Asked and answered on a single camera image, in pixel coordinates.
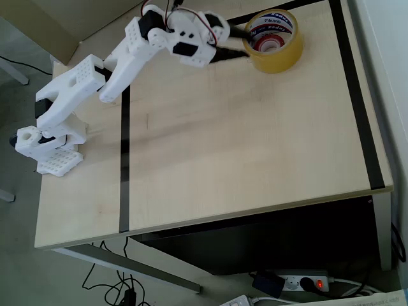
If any red tape roll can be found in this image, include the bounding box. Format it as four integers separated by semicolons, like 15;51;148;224
252;34;287;54

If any large yellow packing tape roll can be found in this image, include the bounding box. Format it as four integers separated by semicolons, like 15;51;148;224
242;8;304;75

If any black tape strip wide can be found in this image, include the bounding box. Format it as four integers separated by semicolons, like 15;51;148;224
328;0;385;191

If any brown cardboard box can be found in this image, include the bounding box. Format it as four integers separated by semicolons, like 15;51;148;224
0;0;146;65

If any white slanted furniture leg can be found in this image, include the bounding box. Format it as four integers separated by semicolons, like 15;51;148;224
0;57;30;86

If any grey metal table crossbar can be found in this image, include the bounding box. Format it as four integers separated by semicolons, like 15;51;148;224
52;244;203;295

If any black power adapter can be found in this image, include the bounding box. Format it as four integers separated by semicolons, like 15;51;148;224
251;270;286;300

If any grey metal table leg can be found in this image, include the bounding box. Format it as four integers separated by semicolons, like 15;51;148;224
372;192;393;272

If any black round plug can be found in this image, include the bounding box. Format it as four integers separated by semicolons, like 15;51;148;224
299;277;317;293

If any grey furniture foot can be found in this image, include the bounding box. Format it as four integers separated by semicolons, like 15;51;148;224
0;187;16;203

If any printed paper sheet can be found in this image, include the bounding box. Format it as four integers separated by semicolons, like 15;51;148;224
296;288;408;306

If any red white servo wire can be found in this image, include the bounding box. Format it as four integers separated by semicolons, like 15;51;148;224
141;0;219;44

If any thin black desk cable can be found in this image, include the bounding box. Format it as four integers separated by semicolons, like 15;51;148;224
0;55;54;77

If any white power strip red switch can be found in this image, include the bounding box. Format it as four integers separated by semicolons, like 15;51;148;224
266;269;335;295

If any white device with cable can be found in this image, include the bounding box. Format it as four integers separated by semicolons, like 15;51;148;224
219;295;253;306

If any white power strip cord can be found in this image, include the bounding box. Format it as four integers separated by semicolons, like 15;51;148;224
331;276;382;298

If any black looped wall cable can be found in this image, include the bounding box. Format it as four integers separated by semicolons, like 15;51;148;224
391;222;407;261

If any black floor cable bundle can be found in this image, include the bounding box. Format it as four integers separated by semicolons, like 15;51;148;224
82;237;148;306

